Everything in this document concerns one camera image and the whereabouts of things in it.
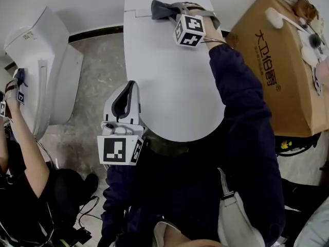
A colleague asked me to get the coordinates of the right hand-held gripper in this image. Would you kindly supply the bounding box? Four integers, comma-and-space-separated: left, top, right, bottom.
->
168, 2, 206, 48

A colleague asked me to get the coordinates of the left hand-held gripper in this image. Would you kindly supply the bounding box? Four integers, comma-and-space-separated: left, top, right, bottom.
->
96, 80, 148, 167

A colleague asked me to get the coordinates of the gray wiping cloth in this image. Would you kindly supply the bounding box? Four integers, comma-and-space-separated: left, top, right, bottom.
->
151, 0, 180, 22

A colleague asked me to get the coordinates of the white toilet lid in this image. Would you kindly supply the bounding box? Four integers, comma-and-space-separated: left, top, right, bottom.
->
123, 8, 227, 143

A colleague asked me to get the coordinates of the person's right forearm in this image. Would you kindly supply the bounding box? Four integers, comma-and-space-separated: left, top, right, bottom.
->
203, 18, 273, 128

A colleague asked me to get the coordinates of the person's left forearm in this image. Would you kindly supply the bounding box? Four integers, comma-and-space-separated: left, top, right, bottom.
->
101, 163, 144, 216

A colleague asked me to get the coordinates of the white smart toilet body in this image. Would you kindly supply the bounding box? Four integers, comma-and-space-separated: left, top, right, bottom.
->
123, 0, 227, 156

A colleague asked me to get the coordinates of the white toilet with tank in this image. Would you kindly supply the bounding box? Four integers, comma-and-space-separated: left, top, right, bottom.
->
3, 5, 85, 140

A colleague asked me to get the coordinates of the person's right hand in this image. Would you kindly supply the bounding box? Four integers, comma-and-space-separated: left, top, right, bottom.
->
189, 8, 214, 21

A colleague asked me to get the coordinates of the person's navy jacket torso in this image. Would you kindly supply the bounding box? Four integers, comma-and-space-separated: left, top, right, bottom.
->
97, 127, 287, 247

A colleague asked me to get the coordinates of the white round object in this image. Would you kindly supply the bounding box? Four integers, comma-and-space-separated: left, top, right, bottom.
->
264, 7, 308, 33

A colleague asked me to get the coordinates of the black floor box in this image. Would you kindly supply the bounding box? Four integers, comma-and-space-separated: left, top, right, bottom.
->
67, 226, 93, 246

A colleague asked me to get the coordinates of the white round pad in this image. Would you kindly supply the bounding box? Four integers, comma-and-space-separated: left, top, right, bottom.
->
300, 46, 321, 66

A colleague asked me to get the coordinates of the black fluffy ball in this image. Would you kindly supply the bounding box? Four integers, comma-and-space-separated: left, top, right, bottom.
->
307, 33, 324, 48

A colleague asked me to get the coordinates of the large printed cardboard box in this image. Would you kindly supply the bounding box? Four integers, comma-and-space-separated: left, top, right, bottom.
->
225, 0, 329, 138

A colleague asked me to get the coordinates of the person's bare neck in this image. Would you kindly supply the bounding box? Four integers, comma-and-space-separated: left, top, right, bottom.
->
164, 226, 224, 247

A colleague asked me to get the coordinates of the pink bottle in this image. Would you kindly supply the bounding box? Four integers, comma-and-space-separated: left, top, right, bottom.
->
315, 58, 329, 81

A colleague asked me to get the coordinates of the black floor bag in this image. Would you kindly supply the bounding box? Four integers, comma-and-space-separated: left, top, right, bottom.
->
275, 133, 323, 157

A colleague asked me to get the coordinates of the gray hand strap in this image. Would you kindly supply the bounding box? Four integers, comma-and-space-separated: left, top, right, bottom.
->
179, 1, 222, 29

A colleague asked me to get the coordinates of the thin gripper cable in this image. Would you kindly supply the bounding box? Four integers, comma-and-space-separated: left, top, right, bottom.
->
202, 36, 228, 45

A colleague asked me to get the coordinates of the gray ring-handled tool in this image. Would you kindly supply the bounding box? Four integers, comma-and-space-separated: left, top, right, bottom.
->
311, 65, 323, 96

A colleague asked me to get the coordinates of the beige shoulder strap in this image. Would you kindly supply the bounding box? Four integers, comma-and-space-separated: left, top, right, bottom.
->
217, 167, 260, 247

